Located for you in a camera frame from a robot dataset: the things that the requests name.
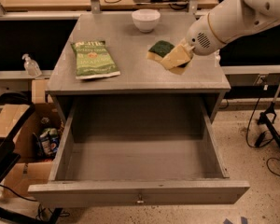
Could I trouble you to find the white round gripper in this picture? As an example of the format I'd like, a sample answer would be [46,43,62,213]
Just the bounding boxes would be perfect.
[161,14,225,75]

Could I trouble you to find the green yellow sponge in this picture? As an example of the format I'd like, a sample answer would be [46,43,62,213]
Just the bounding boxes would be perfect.
[147,40,175,71]

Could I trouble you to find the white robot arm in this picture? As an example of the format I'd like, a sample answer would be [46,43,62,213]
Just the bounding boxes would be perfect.
[161,0,280,70]

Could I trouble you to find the grey open drawer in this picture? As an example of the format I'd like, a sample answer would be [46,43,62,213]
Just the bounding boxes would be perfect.
[29,95,249,207]

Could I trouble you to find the metal drawer knob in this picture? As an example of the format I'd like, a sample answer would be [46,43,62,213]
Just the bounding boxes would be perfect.
[136,194,145,204]

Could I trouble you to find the small white pump bottle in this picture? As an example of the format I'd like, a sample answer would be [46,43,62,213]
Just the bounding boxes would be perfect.
[214,49,221,67]

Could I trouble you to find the white ceramic bowl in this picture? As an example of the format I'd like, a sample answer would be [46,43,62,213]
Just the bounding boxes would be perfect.
[132,9,161,33]

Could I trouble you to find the green chip bag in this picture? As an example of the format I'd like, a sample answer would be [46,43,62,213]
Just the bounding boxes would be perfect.
[71,41,120,79]

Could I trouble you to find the clear sanitizer pump bottle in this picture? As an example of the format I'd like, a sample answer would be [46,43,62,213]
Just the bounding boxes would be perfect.
[22,53,42,77]

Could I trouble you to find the snack packages in box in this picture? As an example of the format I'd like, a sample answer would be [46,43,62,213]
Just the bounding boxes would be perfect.
[33,117,60,158]

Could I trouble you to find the brown cardboard box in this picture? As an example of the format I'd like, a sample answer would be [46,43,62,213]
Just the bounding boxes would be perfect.
[0,78,63,198]

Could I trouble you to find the black stand with cables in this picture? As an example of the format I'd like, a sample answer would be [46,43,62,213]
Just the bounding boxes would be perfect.
[245,75,280,162]

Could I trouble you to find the black chair frame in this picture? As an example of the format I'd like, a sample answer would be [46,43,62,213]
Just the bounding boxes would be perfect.
[0,89,63,224]

